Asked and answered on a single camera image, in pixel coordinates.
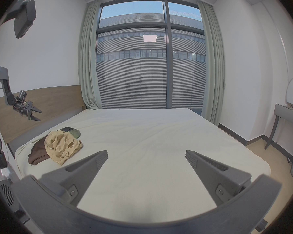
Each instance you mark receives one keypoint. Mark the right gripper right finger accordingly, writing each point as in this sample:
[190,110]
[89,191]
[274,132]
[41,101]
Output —
[210,172]

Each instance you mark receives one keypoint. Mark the window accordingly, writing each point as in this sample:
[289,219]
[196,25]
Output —
[136,69]

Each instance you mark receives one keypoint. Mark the brown garment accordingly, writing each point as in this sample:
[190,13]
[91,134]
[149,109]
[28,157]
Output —
[37,152]

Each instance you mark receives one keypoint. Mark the tan shorts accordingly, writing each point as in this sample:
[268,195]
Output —
[61,145]

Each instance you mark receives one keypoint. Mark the black garment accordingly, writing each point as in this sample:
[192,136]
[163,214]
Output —
[64,129]

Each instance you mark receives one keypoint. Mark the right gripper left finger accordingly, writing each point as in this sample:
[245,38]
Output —
[83,172]

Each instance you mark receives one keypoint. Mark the grey small table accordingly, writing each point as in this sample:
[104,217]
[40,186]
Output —
[285,113]

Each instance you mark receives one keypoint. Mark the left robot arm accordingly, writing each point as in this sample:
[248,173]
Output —
[8,91]

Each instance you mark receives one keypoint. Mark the bed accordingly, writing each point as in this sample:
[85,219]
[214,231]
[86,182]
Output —
[149,135]

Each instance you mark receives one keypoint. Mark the green garment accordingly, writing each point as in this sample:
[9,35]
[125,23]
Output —
[75,133]

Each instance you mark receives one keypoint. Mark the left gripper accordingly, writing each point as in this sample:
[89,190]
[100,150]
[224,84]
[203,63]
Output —
[23,107]

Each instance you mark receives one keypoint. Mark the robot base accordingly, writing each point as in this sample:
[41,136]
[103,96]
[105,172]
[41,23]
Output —
[6,194]

